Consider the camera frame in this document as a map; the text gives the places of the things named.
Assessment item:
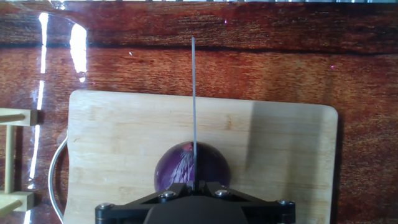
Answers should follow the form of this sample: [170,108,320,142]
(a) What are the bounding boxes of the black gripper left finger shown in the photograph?
[95,182,194,224]

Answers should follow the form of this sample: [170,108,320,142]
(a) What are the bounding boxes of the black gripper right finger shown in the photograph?
[198,180,296,224]

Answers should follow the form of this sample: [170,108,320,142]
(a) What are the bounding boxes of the purple onion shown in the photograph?
[154,141,233,192]

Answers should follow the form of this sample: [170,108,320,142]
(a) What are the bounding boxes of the steel cleaver knife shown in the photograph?
[190,36,199,191]

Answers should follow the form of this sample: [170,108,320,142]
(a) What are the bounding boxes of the bamboo cutting board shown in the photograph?
[48,90,339,224]

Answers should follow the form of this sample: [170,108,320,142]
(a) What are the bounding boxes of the wooden knife rack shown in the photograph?
[0,108,39,219]

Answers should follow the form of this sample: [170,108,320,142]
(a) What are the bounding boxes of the glossy wood-grain table mat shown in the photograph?
[0,0,398,224]

